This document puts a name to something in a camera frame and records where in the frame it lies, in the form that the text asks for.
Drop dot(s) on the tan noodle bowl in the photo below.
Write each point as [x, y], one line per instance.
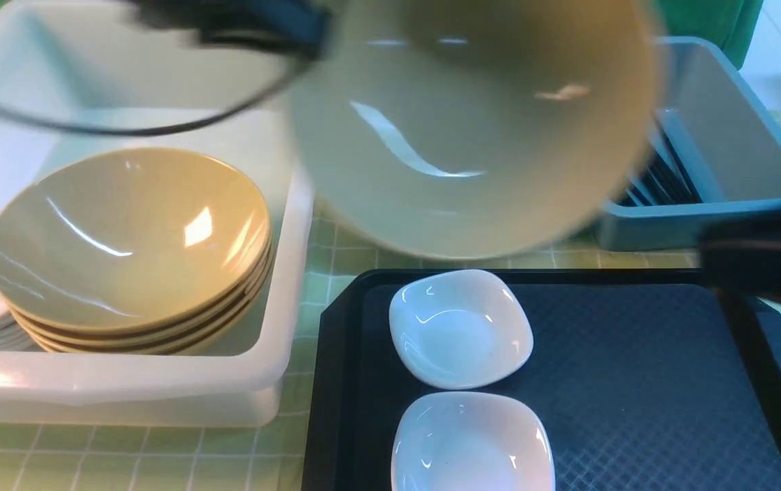
[462, 130]

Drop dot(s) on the white plastic dish tub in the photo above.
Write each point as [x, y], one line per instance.
[87, 61]

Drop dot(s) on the white square dish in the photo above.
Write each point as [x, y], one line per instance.
[468, 440]
[462, 329]

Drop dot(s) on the black serving tray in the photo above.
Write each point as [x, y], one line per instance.
[645, 379]

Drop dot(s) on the green backdrop cloth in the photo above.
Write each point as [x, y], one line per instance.
[727, 24]

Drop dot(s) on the bundle of black chopsticks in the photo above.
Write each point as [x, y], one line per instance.
[665, 181]

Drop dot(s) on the green checked tablecloth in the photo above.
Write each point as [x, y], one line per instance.
[61, 457]

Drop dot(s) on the stack of tan bowls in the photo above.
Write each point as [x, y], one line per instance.
[143, 251]

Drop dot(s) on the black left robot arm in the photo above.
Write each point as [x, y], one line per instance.
[276, 27]

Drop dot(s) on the teal plastic chopstick bin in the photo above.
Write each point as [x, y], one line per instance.
[727, 141]

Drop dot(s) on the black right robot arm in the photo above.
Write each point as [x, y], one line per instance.
[744, 255]

